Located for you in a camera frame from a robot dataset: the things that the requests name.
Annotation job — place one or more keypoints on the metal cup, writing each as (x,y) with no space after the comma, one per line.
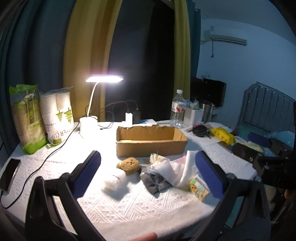
(207,112)

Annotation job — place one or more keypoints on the white charger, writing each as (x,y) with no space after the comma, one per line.
(129,119)

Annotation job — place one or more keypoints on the black charger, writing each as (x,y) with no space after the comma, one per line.
(137,117)

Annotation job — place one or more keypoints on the cardboard box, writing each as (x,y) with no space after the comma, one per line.
(150,146)

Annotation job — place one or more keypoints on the yellow curtain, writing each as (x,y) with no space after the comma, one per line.
(182,58)
(87,46)

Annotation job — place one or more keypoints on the black round pouch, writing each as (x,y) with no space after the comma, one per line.
(200,131)

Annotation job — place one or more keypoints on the white perforated basket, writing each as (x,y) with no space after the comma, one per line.
(193,115)

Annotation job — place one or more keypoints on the bag of wooden sticks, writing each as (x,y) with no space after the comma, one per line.
(158,158)

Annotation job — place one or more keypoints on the white textured tablecloth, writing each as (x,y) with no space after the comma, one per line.
(138,208)

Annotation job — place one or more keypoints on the clear water bottle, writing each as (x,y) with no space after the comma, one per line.
(177,113)

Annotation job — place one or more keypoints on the white fluffy plush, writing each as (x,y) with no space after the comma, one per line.
(113,185)

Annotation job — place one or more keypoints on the white desk lamp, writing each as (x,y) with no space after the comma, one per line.
(89,125)

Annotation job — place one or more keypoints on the white paper cup pack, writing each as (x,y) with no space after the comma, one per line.
(57,115)

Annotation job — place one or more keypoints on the teal curtain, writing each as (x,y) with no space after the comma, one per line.
(30,46)

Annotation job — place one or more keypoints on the white sock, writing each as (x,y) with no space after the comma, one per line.
(161,171)
(188,166)

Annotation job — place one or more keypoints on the green paper cup pack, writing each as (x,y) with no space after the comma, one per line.
(27,120)

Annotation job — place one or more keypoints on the yellow packet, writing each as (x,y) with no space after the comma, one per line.
(223,134)

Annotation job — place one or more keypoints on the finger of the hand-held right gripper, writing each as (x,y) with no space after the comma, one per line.
(242,151)
(259,138)

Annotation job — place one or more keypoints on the person's left hand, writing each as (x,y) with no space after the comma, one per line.
(145,237)

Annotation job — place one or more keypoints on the dark slatted bed frame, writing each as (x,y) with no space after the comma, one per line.
(266,109)

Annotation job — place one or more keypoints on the white air conditioner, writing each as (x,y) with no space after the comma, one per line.
(227,39)

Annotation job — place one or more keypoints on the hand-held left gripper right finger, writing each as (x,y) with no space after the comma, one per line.
(208,173)

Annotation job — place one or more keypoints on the black smartphone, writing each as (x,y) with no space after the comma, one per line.
(9,175)

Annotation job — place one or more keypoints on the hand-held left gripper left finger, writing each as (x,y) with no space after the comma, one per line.
(89,171)

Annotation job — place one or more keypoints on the black monitor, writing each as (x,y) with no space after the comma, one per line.
(212,92)

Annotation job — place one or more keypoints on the cartoon printed tissue pack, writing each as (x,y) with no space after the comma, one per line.
(200,187)

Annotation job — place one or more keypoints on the white power strip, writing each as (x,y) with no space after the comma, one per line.
(148,122)

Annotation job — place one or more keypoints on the brown bear plush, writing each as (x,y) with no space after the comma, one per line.
(129,165)

